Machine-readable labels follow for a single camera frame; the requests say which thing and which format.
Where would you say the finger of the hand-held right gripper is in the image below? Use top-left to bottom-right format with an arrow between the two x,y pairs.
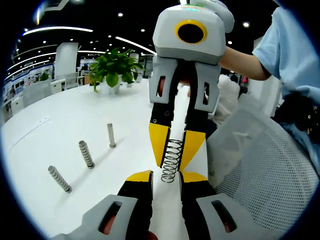
148,56 -> 180,168
178,61 -> 222,172

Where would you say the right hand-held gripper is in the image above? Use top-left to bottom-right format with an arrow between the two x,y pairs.
152,0 -> 236,66

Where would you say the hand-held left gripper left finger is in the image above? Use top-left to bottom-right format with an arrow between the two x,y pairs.
51,169 -> 154,240

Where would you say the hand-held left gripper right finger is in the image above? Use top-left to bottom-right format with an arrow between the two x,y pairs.
178,171 -> 259,240

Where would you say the metal coil spring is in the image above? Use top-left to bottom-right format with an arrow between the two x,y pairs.
160,138 -> 184,184
78,140 -> 96,169
48,165 -> 73,194

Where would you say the metal pin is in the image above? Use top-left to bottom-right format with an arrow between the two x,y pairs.
106,122 -> 118,149
78,140 -> 96,170
47,165 -> 73,194

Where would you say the person's right forearm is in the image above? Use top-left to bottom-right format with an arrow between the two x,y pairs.
218,46 -> 272,82

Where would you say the green potted plant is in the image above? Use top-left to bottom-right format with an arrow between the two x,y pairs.
88,47 -> 145,96

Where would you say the white mesh office chair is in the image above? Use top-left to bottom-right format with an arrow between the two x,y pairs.
205,106 -> 319,237

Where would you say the black worn waist pack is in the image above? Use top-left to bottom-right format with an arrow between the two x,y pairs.
273,91 -> 320,142

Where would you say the person's body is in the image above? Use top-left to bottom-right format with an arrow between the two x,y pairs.
251,6 -> 320,177

